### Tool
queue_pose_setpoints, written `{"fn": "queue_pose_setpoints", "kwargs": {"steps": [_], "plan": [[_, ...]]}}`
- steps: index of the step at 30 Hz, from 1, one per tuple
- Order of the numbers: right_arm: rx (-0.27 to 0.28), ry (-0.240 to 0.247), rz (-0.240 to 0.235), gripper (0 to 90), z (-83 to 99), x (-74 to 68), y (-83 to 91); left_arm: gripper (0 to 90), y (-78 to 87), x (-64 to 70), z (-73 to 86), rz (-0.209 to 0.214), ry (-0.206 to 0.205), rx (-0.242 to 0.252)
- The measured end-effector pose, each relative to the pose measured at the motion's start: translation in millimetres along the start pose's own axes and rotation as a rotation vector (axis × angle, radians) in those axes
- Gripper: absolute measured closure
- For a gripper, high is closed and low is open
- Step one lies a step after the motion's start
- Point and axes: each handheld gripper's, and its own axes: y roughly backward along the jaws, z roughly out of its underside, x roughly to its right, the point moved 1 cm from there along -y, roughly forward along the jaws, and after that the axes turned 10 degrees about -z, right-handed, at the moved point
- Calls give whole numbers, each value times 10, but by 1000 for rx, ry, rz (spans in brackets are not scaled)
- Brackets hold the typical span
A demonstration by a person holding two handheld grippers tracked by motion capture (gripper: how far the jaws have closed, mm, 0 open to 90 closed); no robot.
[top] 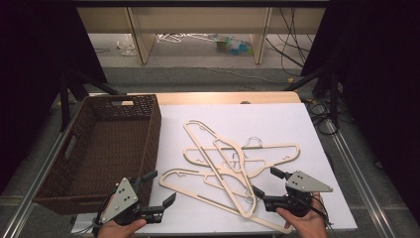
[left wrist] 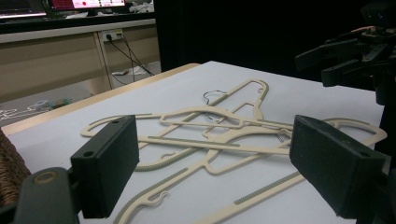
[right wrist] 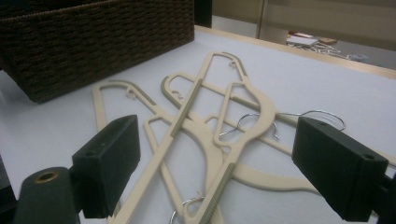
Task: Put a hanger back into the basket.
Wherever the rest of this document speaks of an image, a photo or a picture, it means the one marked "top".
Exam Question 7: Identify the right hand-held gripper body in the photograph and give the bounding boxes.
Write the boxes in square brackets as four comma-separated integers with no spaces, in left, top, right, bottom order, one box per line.
[262,170,334,218]

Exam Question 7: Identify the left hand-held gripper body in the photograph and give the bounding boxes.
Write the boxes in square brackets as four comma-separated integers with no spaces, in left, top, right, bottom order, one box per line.
[97,177,164,227]

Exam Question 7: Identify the beige plastic hanger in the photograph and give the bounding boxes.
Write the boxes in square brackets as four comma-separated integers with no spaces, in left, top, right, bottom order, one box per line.
[181,142,301,202]
[158,155,293,235]
[182,119,263,219]

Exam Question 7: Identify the brown wicker basket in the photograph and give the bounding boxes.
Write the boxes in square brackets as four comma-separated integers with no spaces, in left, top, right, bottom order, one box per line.
[32,93,162,216]

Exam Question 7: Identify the person's left hand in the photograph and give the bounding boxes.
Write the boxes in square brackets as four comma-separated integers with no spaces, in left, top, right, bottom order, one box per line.
[96,217,149,238]

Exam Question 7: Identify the person's right hand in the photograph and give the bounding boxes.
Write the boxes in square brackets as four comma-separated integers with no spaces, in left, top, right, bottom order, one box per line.
[275,192,329,238]

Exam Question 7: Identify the black metal stand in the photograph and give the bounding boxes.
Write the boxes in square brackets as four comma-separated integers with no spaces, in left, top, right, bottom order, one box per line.
[282,62,341,125]
[58,70,121,133]

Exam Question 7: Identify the black curtain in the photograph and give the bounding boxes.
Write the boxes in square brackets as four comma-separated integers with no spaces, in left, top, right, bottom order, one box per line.
[0,0,108,196]
[300,0,420,226]

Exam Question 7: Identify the clear plastic bag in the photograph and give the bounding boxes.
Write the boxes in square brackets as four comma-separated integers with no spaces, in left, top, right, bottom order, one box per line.
[115,34,137,57]

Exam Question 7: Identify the colourful plastic items heap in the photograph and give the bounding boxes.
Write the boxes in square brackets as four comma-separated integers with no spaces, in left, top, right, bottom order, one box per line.
[215,35,255,57]

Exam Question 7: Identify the white hangers heap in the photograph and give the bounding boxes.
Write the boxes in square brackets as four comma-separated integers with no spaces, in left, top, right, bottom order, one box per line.
[156,32,217,45]

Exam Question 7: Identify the beige wooden desk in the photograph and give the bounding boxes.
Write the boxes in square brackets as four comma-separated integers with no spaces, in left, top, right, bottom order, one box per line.
[76,5,327,65]

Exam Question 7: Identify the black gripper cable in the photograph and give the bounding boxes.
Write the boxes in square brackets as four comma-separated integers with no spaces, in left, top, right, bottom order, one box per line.
[311,192,335,230]

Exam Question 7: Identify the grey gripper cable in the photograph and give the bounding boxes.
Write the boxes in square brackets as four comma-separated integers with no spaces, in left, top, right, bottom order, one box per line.
[70,221,100,237]

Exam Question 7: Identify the silver metal rail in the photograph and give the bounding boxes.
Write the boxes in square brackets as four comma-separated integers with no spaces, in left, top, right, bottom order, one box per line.
[0,130,72,238]
[325,118,397,238]

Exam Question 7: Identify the black floor cable bundle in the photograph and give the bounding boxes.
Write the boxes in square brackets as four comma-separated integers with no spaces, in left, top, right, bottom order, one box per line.
[305,98,341,136]

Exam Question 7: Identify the white floor cable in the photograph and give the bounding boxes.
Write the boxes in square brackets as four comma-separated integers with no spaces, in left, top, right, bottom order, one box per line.
[204,66,285,84]

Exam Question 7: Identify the black hanging cables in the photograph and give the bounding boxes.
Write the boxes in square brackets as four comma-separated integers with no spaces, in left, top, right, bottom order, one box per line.
[265,7,315,68]

